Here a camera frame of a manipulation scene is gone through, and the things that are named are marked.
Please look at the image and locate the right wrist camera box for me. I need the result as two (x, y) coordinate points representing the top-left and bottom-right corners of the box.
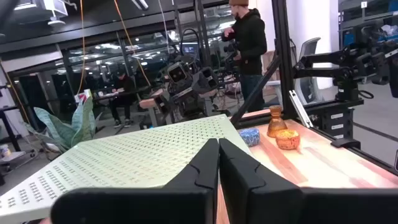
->
(167, 61), (191, 85)

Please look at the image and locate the grey office chair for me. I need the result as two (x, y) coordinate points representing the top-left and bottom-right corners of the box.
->
(294, 37), (324, 105)

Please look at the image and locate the snake plant in white pot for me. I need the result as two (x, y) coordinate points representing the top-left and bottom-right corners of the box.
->
(23, 96), (103, 154)

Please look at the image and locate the green perforated metal shelf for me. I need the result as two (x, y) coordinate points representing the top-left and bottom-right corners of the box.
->
(0, 113), (253, 224)

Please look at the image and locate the amber glass candle holder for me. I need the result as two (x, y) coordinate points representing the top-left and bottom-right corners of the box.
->
(266, 105), (289, 139)

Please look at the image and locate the orange hanging cable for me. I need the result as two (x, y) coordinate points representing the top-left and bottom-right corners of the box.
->
(76, 0), (86, 94)
(113, 0), (152, 86)

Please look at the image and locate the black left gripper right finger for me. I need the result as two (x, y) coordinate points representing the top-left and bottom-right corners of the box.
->
(219, 138), (398, 224)

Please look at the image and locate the black aluminium table frame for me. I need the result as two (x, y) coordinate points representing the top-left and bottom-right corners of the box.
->
(229, 0), (398, 175)

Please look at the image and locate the person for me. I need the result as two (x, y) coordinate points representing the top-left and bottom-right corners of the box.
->
(108, 70), (136, 128)
(221, 0), (268, 113)

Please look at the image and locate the white red printed box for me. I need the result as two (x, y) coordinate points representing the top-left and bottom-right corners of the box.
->
(73, 89), (93, 103)

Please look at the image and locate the black rail clamp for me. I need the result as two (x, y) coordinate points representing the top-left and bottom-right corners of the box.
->
(330, 138), (362, 150)

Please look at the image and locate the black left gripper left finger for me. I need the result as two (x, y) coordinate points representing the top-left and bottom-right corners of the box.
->
(50, 138), (220, 224)

